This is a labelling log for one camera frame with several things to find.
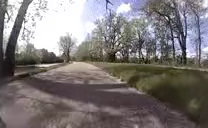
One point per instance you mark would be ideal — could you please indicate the row of trees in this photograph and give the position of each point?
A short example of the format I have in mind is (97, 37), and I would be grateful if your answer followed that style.
(142, 36)

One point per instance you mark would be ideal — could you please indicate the grey paved path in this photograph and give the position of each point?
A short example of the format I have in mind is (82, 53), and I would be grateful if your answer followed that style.
(82, 100)

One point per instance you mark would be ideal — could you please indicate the grey side road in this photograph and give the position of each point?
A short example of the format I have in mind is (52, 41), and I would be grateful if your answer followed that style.
(32, 68)

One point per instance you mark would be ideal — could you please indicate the lone bare tree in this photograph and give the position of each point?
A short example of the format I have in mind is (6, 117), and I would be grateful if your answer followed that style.
(66, 45)

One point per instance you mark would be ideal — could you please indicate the dark hedge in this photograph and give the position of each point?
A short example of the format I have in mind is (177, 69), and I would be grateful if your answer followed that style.
(38, 56)

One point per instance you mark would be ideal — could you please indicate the leaning dark tree trunk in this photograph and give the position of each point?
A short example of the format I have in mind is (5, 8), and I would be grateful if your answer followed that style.
(12, 43)

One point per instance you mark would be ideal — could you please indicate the grass verge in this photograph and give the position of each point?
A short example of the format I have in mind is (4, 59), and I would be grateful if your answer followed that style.
(172, 83)

